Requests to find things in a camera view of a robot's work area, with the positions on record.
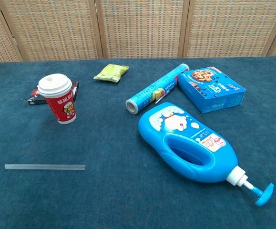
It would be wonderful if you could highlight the clear plastic straw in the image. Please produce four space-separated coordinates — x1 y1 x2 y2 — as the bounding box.
4 163 86 171

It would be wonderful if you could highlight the red paper cup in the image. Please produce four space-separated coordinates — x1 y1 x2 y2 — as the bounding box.
44 88 77 125

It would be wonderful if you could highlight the white plastic cup lid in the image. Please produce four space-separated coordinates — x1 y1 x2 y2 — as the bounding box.
37 73 73 98

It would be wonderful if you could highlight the blue cling film roll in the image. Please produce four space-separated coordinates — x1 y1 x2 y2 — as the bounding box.
125 63 190 115

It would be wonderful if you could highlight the blue pump detergent bottle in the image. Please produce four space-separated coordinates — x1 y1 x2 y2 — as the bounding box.
137 102 275 207

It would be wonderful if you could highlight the yellow green snack packet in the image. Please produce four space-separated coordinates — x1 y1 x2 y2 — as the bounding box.
93 63 130 83

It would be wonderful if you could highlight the black red snack packet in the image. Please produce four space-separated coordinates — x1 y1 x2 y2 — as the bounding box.
21 81 80 106

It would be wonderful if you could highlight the blue cookie box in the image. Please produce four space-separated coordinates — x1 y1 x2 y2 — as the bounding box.
177 66 246 115

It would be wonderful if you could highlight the dark blue table cloth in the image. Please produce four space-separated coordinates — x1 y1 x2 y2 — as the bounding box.
0 55 276 229

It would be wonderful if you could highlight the woven bamboo folding screen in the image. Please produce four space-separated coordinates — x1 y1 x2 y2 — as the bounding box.
0 0 276 64

